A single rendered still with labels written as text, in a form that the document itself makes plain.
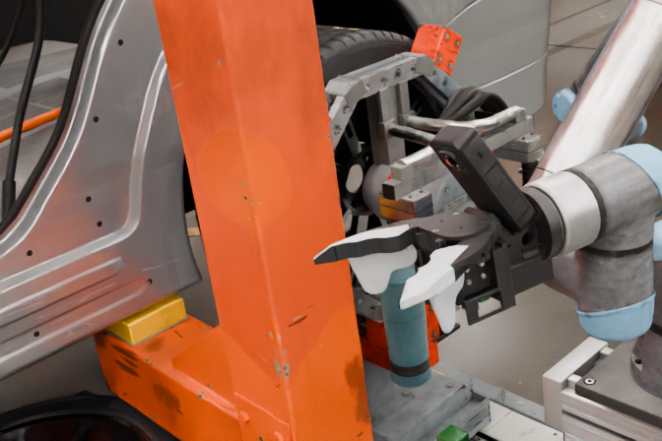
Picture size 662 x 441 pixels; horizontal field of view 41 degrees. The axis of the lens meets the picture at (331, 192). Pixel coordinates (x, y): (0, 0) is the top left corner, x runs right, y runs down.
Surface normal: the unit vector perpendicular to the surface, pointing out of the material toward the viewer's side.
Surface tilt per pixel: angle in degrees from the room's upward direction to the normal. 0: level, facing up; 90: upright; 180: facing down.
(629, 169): 37
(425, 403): 0
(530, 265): 83
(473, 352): 0
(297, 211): 90
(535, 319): 0
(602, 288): 91
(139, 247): 90
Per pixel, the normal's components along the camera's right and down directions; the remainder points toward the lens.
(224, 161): -0.73, 0.35
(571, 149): -0.47, -0.25
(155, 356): -0.13, -0.92
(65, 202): 0.68, 0.19
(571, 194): 0.18, -0.56
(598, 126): -0.18, -0.08
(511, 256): 0.46, 0.16
